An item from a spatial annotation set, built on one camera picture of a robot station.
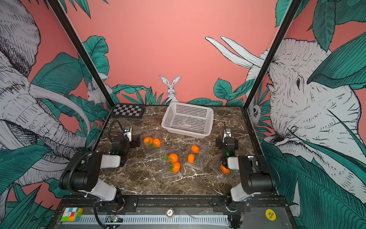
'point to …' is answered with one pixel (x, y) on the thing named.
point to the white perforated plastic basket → (194, 120)
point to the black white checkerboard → (130, 110)
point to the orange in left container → (147, 139)
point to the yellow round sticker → (270, 214)
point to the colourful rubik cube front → (73, 214)
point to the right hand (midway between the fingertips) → (226, 134)
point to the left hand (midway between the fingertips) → (132, 132)
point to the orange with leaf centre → (174, 157)
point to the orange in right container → (224, 170)
